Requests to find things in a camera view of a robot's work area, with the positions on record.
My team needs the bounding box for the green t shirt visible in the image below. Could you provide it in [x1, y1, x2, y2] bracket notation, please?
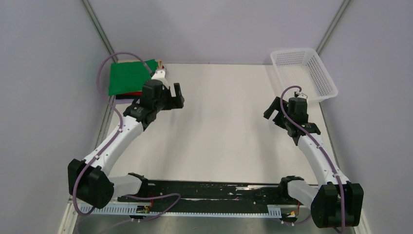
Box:
[108, 59, 157, 96]

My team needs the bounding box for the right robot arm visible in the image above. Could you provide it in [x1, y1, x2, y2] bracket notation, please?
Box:
[263, 97, 364, 228]

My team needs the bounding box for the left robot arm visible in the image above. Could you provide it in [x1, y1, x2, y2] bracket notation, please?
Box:
[68, 79, 185, 209]

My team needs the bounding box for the folded red t shirt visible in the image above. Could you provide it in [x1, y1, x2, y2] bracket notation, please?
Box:
[119, 65, 165, 96]

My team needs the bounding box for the folded beige t shirt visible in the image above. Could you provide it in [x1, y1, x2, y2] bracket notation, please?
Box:
[118, 59, 165, 69]

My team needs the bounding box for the folded black t shirt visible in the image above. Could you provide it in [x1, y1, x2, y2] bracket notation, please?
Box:
[115, 94, 140, 100]

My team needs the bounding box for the white plastic basket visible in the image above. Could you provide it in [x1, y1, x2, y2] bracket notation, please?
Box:
[270, 48, 338, 103]

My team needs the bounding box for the right corner metal strip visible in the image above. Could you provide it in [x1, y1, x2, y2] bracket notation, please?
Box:
[316, 0, 353, 55]

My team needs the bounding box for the corner metal strip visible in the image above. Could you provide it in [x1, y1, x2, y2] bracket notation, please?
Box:
[316, 0, 353, 55]
[80, 0, 115, 55]

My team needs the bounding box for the left corner metal strip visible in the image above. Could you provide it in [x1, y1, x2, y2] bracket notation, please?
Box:
[80, 0, 115, 55]

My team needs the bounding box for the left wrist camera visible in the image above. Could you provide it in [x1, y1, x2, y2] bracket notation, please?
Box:
[151, 69, 169, 88]

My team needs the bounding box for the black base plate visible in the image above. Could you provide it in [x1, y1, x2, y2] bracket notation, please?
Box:
[117, 180, 303, 213]

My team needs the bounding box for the white slotted cable duct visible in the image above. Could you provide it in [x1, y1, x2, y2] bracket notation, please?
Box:
[92, 203, 282, 218]

